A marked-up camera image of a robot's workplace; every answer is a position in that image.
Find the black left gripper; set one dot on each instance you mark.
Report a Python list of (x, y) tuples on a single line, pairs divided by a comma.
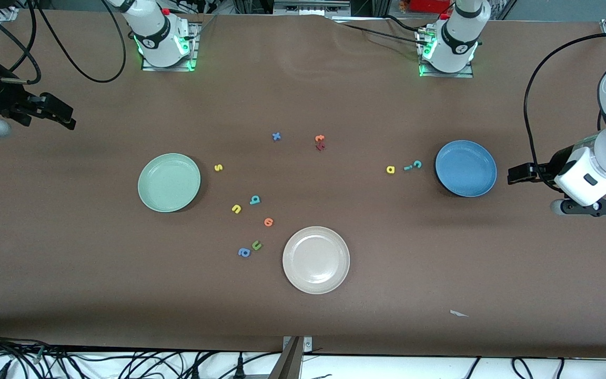
[(549, 168)]

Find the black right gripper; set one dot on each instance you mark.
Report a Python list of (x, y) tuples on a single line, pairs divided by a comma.
[(4, 103)]

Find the blue plate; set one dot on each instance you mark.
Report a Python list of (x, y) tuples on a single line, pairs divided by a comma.
[(466, 168)]

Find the green plate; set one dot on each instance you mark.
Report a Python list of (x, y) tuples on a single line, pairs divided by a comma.
[(169, 182)]

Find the white paper scrap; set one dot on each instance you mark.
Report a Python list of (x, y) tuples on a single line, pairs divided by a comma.
[(458, 313)]

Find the red box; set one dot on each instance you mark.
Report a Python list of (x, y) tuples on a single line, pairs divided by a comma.
[(429, 5)]

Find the beige plate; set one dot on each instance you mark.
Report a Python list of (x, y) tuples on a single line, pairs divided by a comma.
[(316, 260)]

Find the blue letter a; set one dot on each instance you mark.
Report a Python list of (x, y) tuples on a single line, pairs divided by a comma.
[(244, 252)]

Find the brown table cover sheet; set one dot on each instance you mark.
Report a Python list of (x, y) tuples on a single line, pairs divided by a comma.
[(303, 316)]

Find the grey metal box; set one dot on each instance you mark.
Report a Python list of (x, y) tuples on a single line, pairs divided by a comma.
[(311, 8)]

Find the black power plug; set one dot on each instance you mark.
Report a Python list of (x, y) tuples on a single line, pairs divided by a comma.
[(240, 366), (195, 372)]

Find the aluminium profile bar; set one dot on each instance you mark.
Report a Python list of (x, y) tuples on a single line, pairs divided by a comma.
[(288, 363)]

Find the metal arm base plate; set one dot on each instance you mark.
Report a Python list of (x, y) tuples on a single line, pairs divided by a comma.
[(447, 75), (166, 69)]

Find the metal corner bracket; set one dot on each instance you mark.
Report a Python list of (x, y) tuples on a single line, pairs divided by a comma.
[(308, 345)]

